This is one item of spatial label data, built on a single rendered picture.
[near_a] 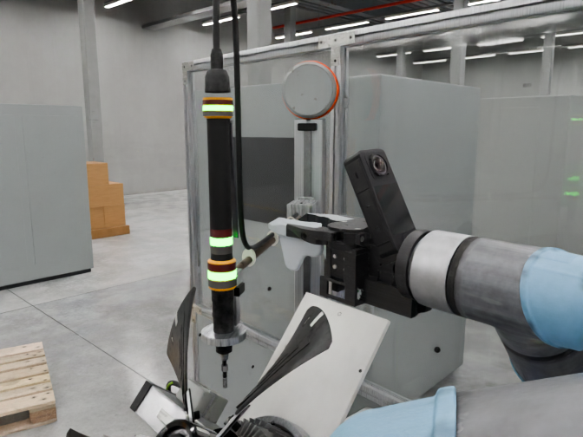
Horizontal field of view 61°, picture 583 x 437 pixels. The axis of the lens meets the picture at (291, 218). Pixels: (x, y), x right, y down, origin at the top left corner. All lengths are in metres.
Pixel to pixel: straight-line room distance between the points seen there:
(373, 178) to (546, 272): 0.19
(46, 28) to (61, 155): 7.60
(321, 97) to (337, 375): 0.72
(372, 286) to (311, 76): 0.95
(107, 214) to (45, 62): 5.63
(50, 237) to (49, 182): 0.64
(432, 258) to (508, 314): 0.08
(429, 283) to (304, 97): 1.01
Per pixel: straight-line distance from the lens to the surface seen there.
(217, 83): 0.73
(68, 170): 6.52
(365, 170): 0.52
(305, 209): 1.31
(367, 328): 1.15
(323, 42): 1.58
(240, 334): 0.79
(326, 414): 1.13
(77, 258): 6.70
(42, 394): 3.65
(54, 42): 13.81
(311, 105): 1.41
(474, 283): 0.45
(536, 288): 0.43
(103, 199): 8.91
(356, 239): 0.52
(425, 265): 0.47
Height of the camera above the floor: 1.77
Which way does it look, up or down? 10 degrees down
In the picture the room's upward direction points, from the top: straight up
